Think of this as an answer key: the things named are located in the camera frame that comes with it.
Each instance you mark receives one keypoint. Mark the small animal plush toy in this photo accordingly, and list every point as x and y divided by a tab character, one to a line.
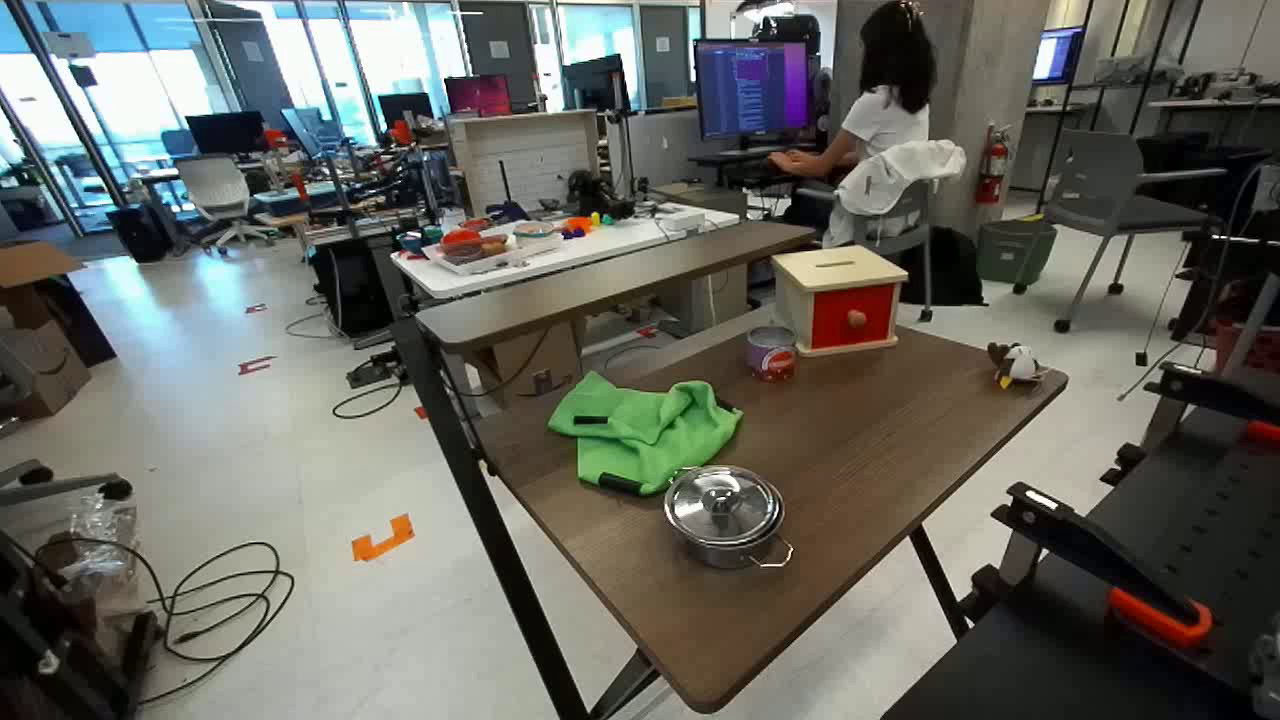
1013	365

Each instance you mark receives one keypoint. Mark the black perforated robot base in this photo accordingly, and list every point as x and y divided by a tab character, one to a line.
1046	645

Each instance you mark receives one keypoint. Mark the green cloth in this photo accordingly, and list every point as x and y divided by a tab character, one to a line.
637	443

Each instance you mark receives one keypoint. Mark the small purple red container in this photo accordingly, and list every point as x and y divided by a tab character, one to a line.
768	352

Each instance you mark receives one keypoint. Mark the steel pot with lid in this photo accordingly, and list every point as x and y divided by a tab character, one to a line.
729	518

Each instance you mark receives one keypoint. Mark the wooden box red drawer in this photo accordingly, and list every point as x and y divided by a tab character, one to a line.
838	297

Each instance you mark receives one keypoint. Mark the white table with clutter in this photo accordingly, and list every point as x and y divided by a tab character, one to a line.
438	276

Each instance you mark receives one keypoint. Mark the computer monitor purple screen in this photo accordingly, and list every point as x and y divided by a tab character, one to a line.
748	90

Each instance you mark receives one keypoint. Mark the red fire extinguisher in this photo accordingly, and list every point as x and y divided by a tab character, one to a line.
993	170

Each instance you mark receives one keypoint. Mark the person in white shirt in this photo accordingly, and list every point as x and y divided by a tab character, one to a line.
897	79

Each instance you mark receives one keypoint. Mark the grey office chair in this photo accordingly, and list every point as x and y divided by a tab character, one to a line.
1097	187

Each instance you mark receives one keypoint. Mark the cardboard box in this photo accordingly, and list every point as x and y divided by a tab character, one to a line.
38	351

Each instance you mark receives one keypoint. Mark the brown table with black frame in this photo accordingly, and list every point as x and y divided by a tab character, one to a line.
860	446

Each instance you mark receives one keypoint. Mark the black clamp orange handle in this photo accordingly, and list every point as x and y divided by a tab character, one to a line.
1136	594

